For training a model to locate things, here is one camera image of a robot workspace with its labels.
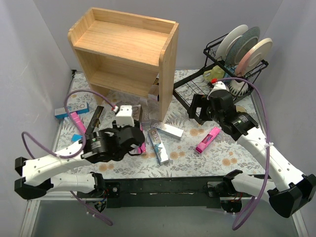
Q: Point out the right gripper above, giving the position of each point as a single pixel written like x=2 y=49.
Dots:
x=202 y=108

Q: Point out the green mug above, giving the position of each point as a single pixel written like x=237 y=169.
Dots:
x=215 y=73

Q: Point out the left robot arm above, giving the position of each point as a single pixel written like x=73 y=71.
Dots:
x=49 y=173

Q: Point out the white plate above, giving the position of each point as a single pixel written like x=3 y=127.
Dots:
x=229 y=41

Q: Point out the wooden two-tier shelf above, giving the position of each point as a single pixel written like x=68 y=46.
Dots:
x=126 y=52

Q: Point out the cream enamel mug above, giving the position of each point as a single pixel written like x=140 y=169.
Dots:
x=240 y=109

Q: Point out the pink toothpaste box centre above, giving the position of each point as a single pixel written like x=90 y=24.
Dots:
x=142 y=148

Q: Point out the silver Protect toothpaste box upright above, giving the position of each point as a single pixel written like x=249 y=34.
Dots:
x=145 y=119

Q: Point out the grey speckled plate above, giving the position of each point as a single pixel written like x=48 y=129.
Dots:
x=242 y=46

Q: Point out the pink and cream plate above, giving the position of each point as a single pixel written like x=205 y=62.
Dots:
x=253 y=57

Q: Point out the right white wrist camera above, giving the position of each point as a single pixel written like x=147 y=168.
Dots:
x=217 y=85

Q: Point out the floral table mat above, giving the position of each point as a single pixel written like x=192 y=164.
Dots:
x=222 y=156

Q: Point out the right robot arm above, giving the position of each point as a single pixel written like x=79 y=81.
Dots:
x=259 y=148

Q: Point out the black striped white bowl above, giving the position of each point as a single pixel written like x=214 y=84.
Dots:
x=238 y=88

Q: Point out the blue mug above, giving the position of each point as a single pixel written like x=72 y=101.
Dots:
x=231 y=73

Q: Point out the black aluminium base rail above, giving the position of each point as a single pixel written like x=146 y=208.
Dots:
x=228 y=185

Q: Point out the pink toothpaste box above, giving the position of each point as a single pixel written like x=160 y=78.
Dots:
x=207 y=140
x=79 y=124
x=142 y=148

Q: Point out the pink toothpaste box left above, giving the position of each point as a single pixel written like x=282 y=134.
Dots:
x=79 y=124

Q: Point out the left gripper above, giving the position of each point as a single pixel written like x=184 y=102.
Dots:
x=135 y=136

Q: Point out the silver black gold toothpaste box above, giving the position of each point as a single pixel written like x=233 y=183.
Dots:
x=153 y=93

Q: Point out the pink toothpaste box right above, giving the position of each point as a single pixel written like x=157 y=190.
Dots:
x=207 y=140

